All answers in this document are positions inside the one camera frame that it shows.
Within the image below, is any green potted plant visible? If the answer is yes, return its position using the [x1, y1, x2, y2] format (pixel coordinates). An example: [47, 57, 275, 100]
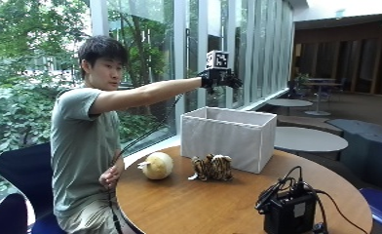
[294, 72, 311, 90]

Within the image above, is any tall pedestal table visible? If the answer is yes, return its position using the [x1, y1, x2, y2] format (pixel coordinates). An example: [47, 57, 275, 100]
[303, 81, 344, 117]

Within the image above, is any striped tiger soft toy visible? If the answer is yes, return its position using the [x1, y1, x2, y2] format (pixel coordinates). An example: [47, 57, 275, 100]
[188, 153, 236, 182]

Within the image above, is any black cable bundle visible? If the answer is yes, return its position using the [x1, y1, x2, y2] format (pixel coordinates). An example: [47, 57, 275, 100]
[254, 165, 313, 213]

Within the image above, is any black glove cable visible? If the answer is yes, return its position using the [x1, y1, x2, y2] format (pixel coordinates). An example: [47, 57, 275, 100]
[107, 86, 205, 234]

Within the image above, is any black electronics box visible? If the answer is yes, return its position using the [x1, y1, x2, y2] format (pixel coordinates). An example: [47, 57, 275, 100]
[261, 190, 318, 234]

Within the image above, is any grey upholstered bench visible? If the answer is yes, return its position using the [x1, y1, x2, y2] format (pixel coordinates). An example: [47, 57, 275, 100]
[325, 118, 382, 191]

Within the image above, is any thin black cable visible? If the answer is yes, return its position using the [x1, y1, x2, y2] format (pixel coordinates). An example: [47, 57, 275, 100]
[311, 188, 370, 234]

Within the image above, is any round cream chick soft toy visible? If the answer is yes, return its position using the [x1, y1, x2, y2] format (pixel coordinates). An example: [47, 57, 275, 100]
[136, 151, 176, 181]

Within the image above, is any white fabric storage box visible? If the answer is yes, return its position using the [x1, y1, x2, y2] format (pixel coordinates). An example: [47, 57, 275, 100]
[180, 105, 278, 175]

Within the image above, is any large round white table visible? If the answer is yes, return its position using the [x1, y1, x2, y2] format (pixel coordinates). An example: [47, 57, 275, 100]
[273, 126, 350, 161]

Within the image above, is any the person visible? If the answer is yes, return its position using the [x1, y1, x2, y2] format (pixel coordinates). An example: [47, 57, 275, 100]
[49, 34, 245, 234]

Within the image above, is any small round white table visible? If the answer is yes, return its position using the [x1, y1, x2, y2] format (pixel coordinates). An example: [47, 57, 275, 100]
[266, 97, 314, 116]

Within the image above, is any white cube with black markers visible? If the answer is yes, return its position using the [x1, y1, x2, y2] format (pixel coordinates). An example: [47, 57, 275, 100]
[205, 50, 230, 70]

